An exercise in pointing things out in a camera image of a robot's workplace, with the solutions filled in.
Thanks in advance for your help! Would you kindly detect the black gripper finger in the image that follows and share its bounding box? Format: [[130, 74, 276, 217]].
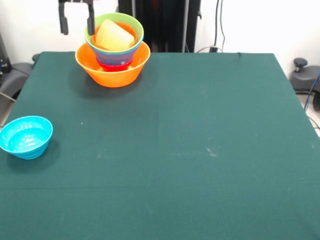
[[86, 0, 97, 36], [58, 0, 70, 36]]

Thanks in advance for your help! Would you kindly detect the yellow plastic cup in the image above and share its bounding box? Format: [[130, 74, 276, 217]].
[[95, 19, 136, 52]]

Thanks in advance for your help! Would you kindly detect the small orange-red plastic bowl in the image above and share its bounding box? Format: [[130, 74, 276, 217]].
[[91, 21, 138, 52]]

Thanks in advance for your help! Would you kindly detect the large blue plastic bowl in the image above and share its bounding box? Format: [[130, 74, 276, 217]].
[[86, 34, 145, 63]]

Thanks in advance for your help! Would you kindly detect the green plastic bowl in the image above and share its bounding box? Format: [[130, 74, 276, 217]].
[[84, 12, 145, 55]]

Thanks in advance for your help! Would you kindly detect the small blue plastic bowl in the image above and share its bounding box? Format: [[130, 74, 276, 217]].
[[95, 53, 135, 66]]

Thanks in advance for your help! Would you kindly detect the small magenta plastic bowl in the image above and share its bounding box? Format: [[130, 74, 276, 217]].
[[97, 59, 133, 73]]

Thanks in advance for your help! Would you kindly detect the large orange plastic bowl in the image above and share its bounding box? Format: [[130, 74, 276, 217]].
[[74, 40, 152, 89]]

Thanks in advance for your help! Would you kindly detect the small cyan plastic bowl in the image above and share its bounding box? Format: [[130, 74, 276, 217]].
[[0, 115, 54, 160]]

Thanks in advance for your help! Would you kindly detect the dark green tablecloth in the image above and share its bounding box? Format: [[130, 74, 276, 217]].
[[0, 51, 320, 240]]

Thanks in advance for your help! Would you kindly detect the black wall cable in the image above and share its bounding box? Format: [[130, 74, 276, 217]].
[[213, 0, 227, 51]]

